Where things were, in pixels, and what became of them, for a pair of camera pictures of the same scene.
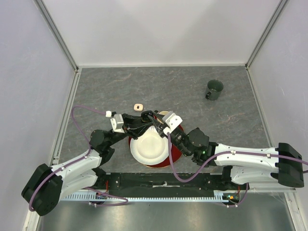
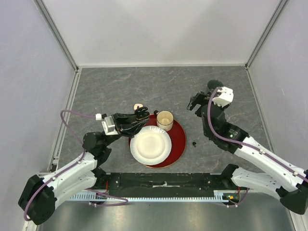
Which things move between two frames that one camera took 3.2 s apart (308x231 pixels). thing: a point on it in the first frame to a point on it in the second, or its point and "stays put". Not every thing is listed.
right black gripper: [160, 131] to [200, 98]
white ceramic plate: [150, 148] stays put
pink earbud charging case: [138, 107] stays put
